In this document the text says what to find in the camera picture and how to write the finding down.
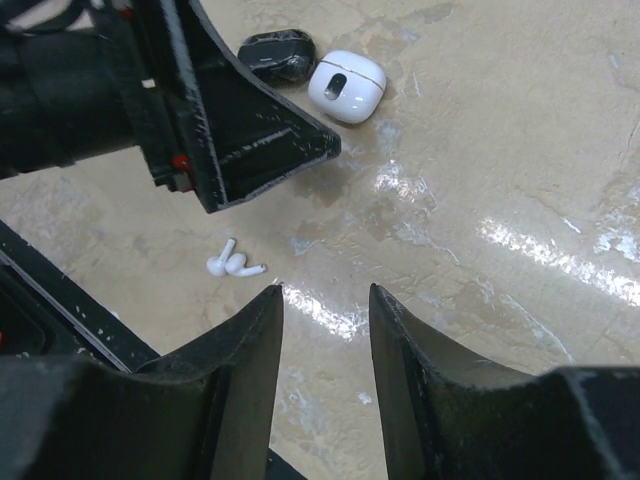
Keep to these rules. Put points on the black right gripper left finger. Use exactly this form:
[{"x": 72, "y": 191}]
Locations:
[{"x": 203, "y": 411}]

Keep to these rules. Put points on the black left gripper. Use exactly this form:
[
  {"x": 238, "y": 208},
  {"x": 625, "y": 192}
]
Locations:
[{"x": 61, "y": 101}]

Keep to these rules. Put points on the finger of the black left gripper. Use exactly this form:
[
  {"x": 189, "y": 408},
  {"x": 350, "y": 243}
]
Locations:
[{"x": 205, "y": 123}]

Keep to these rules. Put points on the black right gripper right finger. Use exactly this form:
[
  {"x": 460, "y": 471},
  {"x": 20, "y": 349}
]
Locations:
[{"x": 450, "y": 413}]

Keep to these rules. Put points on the white earbud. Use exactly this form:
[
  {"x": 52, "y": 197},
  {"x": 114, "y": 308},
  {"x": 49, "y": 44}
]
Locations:
[
  {"x": 236, "y": 266},
  {"x": 216, "y": 265}
]

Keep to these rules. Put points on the black earbud charging case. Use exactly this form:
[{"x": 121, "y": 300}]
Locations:
[{"x": 280, "y": 57}]

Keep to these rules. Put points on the white earbud charging case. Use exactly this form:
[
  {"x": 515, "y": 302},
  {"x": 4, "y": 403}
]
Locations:
[{"x": 347, "y": 86}]

